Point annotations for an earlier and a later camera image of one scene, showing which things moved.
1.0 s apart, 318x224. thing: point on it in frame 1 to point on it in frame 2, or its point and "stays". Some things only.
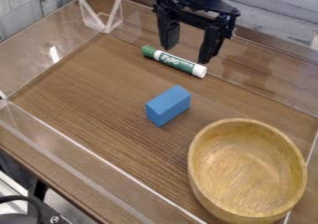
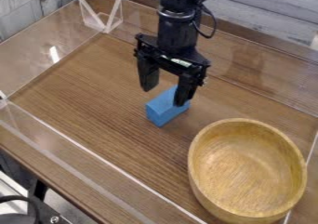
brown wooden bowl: (247, 172) stays
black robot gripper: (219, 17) to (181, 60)
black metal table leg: (40, 190) stays
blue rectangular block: (168, 105) stays
